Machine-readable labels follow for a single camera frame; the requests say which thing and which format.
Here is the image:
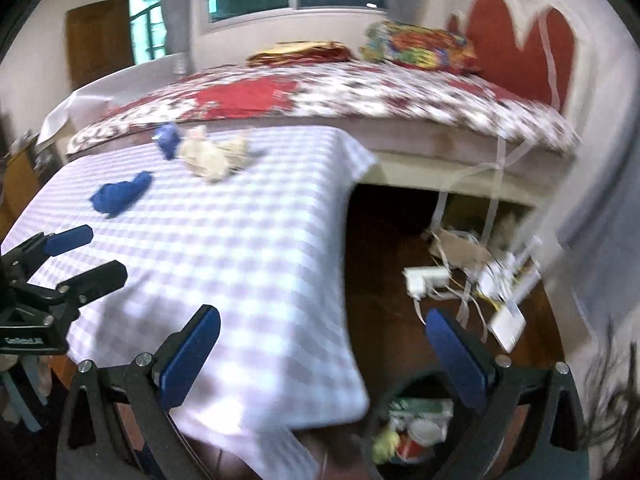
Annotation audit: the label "red scalloped headboard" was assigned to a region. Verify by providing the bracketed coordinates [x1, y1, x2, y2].
[445, 0, 577, 112]

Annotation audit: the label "red and white paper cup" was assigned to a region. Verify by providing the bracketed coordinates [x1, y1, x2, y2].
[396, 417, 449, 464]

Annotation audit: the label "cardboard piece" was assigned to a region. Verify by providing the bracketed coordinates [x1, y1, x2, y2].
[429, 229, 494, 267]

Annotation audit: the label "folded red yellow blanket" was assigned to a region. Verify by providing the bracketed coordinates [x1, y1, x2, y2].
[245, 40, 354, 69]

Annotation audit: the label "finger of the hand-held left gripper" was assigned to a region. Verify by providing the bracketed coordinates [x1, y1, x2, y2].
[27, 260, 129, 307]
[0, 225, 95, 281]

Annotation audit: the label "dark thin strands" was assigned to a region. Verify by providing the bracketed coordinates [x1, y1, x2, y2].
[584, 319, 640, 453]

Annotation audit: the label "bed with floral cover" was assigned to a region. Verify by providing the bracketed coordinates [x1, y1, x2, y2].
[66, 64, 582, 159]

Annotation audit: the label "wooden door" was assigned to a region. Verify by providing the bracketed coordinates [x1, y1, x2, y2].
[65, 0, 137, 92]

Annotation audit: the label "green and white carton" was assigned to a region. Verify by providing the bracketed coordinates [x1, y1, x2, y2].
[387, 396, 454, 419]

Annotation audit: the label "black trash bin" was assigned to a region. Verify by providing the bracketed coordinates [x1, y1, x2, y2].
[360, 370, 483, 480]

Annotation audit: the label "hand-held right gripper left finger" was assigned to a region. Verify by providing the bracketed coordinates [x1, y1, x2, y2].
[55, 304, 223, 480]

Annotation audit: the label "white router box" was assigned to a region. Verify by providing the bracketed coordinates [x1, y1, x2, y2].
[486, 304, 527, 354]

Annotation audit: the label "beige crumpled cloth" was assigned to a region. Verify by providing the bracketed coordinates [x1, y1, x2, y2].
[178, 125, 257, 185]

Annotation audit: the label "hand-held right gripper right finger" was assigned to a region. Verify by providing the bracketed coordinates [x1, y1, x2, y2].
[425, 308, 591, 480]

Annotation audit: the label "blue cloth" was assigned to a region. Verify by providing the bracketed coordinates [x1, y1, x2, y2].
[89, 171, 154, 220]
[153, 122, 182, 162]

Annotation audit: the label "white sheet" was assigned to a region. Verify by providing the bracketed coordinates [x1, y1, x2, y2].
[36, 62, 177, 149]

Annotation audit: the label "small window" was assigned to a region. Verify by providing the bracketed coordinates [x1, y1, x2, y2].
[126, 0, 169, 64]

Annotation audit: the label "colourful printed pillow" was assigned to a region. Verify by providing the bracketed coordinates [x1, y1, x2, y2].
[359, 20, 479, 77]

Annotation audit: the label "wooden cabinet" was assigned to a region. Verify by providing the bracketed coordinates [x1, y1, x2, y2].
[0, 150, 57, 242]

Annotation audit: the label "bed frame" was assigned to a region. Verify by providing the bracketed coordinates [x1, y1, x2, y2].
[367, 125, 577, 212]

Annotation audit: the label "yellow paper ball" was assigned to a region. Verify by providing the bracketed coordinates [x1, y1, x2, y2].
[371, 429, 402, 467]

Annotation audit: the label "white power strip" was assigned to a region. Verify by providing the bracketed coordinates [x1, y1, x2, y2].
[403, 266, 452, 299]

